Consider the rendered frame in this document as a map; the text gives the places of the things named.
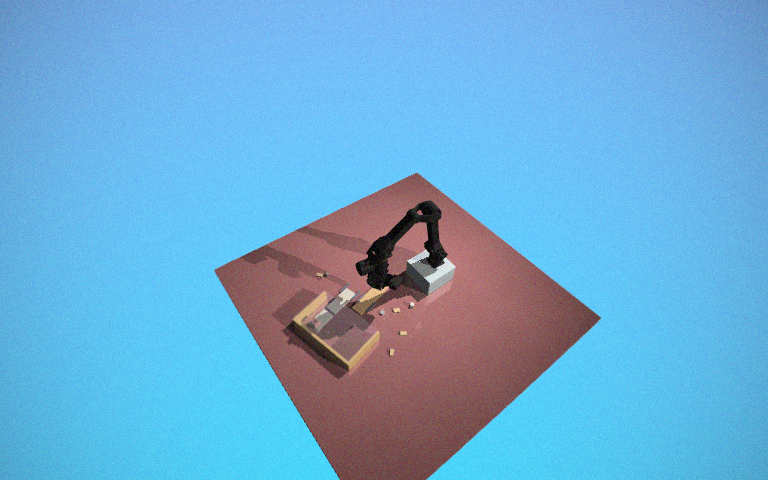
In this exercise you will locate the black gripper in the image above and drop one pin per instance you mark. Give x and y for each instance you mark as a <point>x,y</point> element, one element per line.
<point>391,281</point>

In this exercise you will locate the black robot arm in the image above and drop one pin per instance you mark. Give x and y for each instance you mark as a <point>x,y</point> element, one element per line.
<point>384,245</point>

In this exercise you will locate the tan open box with clear top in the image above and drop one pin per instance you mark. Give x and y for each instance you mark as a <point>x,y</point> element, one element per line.
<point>336,329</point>

